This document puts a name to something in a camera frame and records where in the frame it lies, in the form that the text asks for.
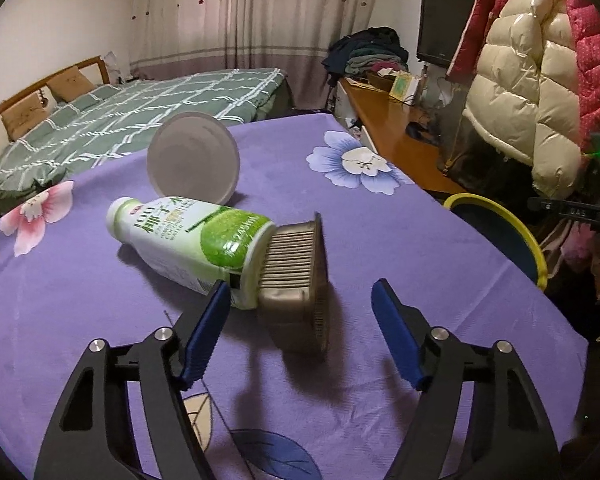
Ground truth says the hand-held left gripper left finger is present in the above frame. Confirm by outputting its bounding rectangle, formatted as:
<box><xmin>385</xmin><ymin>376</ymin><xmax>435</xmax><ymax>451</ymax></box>
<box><xmin>34</xmin><ymin>280</ymin><xmax>232</xmax><ymax>480</ymax></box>

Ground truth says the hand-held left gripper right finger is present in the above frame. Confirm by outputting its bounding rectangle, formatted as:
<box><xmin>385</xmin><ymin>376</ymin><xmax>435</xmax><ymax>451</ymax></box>
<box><xmin>371</xmin><ymin>278</ymin><xmax>563</xmax><ymax>480</ymax></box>

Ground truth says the yellow rimmed chair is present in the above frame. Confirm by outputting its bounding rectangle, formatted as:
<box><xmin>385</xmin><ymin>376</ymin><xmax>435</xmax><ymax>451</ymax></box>
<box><xmin>442</xmin><ymin>192</ymin><xmax>548</xmax><ymax>293</ymax></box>

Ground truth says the green white plastic bottle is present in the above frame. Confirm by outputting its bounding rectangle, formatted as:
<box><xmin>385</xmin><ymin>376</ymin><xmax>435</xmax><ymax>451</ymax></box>
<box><xmin>106</xmin><ymin>195</ymin><xmax>278</xmax><ymax>311</ymax></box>

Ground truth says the brown ribbed plastic tray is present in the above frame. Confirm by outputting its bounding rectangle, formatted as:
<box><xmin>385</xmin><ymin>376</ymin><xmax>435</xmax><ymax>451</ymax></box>
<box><xmin>256</xmin><ymin>211</ymin><xmax>331</xmax><ymax>361</ymax></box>

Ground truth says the cream puffer jacket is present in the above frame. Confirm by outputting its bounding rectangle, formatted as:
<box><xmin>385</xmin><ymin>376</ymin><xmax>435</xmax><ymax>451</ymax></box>
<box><xmin>462</xmin><ymin>0</ymin><xmax>583</xmax><ymax>200</ymax></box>

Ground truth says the red quilted jacket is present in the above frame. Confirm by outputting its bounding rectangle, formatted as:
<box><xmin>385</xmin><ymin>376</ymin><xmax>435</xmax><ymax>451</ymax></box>
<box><xmin>447</xmin><ymin>0</ymin><xmax>600</xmax><ymax>161</ymax></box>

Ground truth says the beige paper cup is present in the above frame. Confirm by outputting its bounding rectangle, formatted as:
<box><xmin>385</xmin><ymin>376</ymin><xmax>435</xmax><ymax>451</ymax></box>
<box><xmin>146</xmin><ymin>112</ymin><xmax>241</xmax><ymax>207</ymax></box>

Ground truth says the wooden desk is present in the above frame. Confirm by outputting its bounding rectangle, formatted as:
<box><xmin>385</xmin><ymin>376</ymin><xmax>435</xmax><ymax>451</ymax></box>
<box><xmin>337</xmin><ymin>77</ymin><xmax>468</xmax><ymax>196</ymax></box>

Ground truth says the green picture card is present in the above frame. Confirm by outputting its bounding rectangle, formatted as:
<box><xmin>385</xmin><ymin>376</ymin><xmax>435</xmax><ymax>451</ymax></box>
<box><xmin>390</xmin><ymin>71</ymin><xmax>413</xmax><ymax>101</ymax></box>

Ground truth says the black television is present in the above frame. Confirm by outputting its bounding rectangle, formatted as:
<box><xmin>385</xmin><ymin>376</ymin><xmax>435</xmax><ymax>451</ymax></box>
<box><xmin>416</xmin><ymin>0</ymin><xmax>485</xmax><ymax>67</ymax></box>

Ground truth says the bed with green quilt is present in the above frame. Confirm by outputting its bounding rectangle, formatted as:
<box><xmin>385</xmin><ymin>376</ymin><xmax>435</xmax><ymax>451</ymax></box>
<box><xmin>0</xmin><ymin>67</ymin><xmax>288</xmax><ymax>211</ymax></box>

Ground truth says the pile of folded clothes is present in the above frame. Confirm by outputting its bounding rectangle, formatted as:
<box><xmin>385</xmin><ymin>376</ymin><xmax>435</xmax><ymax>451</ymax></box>
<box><xmin>322</xmin><ymin>27</ymin><xmax>410</xmax><ymax>81</ymax></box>

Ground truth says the brown pillow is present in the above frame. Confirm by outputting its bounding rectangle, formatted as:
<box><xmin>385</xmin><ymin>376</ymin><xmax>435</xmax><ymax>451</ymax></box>
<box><xmin>46</xmin><ymin>67</ymin><xmax>96</xmax><ymax>103</ymax></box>
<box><xmin>0</xmin><ymin>95</ymin><xmax>48</xmax><ymax>141</ymax></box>

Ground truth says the wooden bed headboard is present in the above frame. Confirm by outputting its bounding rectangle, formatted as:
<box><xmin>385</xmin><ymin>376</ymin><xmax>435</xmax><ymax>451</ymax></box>
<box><xmin>0</xmin><ymin>55</ymin><xmax>112</xmax><ymax>136</ymax></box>

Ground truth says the beige striped curtain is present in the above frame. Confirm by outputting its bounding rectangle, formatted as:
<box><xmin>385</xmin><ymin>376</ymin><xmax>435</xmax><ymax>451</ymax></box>
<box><xmin>129</xmin><ymin>0</ymin><xmax>383</xmax><ymax>81</ymax></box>

